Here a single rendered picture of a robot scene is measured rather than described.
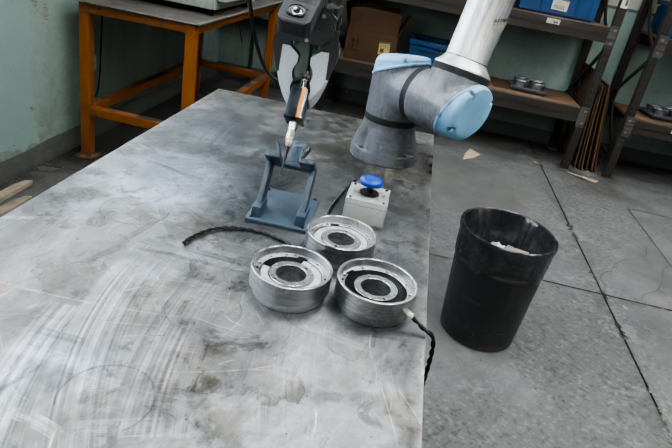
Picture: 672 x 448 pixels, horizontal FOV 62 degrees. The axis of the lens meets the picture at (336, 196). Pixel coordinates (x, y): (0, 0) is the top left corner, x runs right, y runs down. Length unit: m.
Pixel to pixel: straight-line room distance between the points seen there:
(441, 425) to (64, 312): 1.31
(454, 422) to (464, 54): 1.12
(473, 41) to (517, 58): 3.64
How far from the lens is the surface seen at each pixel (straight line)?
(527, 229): 2.17
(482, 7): 1.13
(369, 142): 1.22
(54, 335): 0.68
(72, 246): 0.83
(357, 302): 0.70
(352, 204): 0.93
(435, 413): 1.83
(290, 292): 0.69
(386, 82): 1.19
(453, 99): 1.09
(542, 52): 4.78
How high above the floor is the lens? 1.23
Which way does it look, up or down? 24 degrees down
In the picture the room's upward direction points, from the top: 11 degrees clockwise
